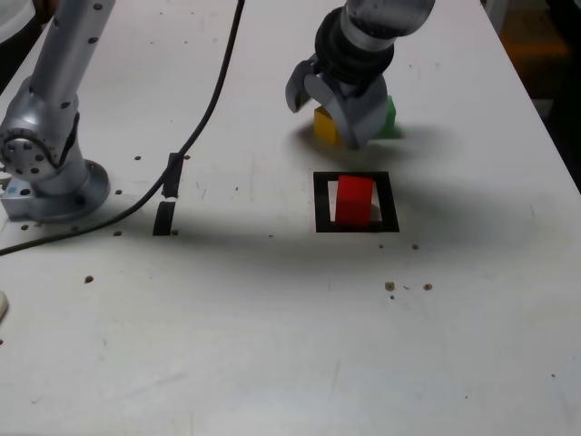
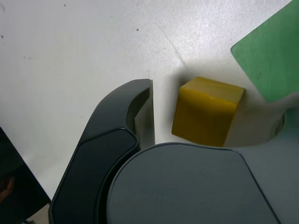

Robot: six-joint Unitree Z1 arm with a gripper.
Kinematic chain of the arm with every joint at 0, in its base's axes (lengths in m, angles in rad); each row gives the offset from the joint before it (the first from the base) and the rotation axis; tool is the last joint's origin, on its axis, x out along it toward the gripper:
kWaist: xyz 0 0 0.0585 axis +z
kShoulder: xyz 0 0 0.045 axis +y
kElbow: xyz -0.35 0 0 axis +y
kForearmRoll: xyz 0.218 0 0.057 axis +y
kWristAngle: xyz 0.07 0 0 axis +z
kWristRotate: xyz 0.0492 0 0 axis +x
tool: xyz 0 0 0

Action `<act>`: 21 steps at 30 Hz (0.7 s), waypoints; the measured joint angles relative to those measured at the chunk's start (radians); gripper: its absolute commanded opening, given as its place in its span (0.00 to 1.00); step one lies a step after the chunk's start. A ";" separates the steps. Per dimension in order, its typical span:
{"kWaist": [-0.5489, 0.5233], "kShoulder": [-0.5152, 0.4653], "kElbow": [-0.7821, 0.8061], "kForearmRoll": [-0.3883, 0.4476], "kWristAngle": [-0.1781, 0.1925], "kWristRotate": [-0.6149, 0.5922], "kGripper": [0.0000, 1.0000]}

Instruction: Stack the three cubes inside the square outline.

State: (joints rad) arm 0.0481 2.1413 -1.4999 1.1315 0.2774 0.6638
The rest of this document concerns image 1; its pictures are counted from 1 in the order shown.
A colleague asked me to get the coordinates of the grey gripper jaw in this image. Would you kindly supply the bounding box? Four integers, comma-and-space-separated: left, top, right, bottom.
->
285, 55, 328, 114
303, 71, 390, 152

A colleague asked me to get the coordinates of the green cube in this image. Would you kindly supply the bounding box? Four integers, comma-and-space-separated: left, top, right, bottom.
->
379, 94, 403, 140

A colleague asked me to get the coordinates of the yellow cube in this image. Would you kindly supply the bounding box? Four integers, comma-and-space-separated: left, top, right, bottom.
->
312, 106, 342, 146

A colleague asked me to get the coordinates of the red cube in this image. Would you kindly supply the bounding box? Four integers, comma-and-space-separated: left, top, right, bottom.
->
334, 174, 376, 227

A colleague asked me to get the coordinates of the black tape square outline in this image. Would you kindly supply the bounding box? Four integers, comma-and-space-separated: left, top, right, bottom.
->
312, 171, 400, 234

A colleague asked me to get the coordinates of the person's hand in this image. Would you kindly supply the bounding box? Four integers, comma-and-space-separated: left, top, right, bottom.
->
31, 0, 63, 26

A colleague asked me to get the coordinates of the black tape strip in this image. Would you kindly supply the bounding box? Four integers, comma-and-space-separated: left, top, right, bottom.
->
152, 152, 182, 237

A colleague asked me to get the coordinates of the black cable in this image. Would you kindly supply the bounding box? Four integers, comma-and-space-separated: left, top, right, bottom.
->
0, 0, 247, 256

